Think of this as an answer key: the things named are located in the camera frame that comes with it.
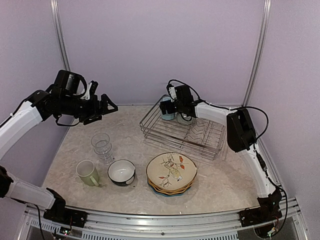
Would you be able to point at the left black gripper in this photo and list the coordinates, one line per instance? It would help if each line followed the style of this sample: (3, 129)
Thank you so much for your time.
(94, 111)

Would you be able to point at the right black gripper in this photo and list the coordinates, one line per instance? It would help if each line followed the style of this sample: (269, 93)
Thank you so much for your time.
(164, 107)

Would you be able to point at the light blue faceted cup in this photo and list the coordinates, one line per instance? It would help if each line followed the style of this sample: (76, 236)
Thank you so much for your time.
(167, 116)

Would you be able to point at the clear glass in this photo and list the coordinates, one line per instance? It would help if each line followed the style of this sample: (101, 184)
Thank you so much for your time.
(105, 154)
(101, 143)

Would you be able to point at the green mug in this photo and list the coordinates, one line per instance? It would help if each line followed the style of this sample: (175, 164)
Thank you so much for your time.
(88, 173)

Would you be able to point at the dark blue bowl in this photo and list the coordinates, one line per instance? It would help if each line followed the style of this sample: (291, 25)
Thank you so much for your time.
(122, 172)

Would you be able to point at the beige plate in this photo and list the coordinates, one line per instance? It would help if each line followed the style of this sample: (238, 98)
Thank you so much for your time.
(179, 166)

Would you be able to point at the blue dotted plate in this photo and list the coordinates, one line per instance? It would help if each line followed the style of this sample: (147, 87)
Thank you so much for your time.
(170, 194)

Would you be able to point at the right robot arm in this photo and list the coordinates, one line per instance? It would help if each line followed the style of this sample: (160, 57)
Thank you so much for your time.
(241, 138)

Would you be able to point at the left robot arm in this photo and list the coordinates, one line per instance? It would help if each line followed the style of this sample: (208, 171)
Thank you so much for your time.
(69, 95)

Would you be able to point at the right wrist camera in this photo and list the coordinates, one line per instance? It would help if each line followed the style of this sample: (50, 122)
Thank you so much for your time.
(171, 91)

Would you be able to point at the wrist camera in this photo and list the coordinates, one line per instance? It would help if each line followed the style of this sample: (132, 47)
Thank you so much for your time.
(171, 91)
(90, 91)

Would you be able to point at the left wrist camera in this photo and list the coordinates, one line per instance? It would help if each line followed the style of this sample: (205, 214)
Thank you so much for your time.
(90, 91)

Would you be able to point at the metal wire dish rack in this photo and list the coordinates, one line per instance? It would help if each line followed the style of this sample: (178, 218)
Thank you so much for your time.
(200, 139)

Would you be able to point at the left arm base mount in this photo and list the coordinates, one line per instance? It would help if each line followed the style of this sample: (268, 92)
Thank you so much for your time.
(67, 216)

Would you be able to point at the left corner aluminium post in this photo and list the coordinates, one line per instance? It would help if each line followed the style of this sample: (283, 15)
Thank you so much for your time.
(54, 5)

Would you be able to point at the corner aluminium post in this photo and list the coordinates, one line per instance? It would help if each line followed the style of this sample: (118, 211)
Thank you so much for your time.
(258, 52)
(54, 5)

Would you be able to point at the aluminium front rail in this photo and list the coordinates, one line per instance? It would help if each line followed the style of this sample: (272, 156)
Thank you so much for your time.
(102, 225)

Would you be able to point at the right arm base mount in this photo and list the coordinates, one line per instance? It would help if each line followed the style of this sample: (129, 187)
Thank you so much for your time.
(255, 216)

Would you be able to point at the right corner aluminium post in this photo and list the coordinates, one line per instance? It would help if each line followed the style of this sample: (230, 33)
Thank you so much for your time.
(258, 52)

